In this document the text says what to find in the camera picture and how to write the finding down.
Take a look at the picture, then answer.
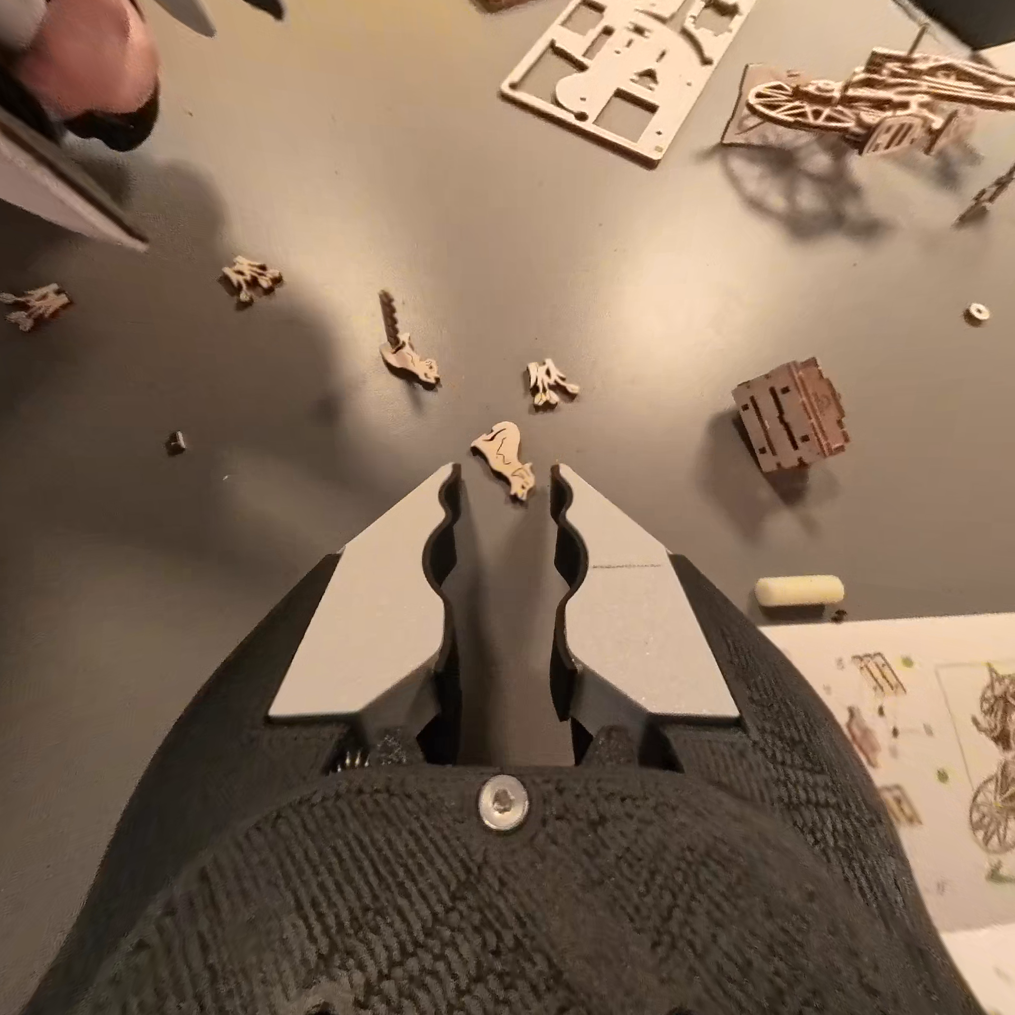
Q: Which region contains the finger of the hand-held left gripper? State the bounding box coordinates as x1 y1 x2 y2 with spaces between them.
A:
146 0 287 39
0 107 152 254

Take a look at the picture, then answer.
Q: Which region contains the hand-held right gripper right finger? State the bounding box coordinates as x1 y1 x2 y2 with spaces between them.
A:
549 462 745 751

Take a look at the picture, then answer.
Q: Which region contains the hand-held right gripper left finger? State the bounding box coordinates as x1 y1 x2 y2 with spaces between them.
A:
268 462 469 766

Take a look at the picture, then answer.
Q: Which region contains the wooden chicken cutout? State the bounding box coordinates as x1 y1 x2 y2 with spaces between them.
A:
470 422 538 503
380 334 442 389

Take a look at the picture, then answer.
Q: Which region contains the wooden parts sheet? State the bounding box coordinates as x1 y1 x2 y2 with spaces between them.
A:
499 0 758 168

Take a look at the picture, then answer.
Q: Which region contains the wooden cart model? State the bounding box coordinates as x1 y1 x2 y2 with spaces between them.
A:
720 25 989 160

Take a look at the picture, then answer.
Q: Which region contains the person's left hand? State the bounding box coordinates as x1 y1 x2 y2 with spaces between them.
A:
12 0 161 122

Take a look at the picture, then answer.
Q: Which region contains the white cylinder eraser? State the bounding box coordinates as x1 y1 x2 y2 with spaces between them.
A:
753 576 846 614

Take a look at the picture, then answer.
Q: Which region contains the instruction booklet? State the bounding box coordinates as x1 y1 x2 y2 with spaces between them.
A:
757 609 1015 1015

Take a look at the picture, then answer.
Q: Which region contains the dark wooden stick part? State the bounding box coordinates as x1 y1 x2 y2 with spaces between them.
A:
956 162 1015 228

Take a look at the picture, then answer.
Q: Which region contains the black equipment case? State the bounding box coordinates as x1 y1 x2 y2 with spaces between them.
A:
904 0 1015 51

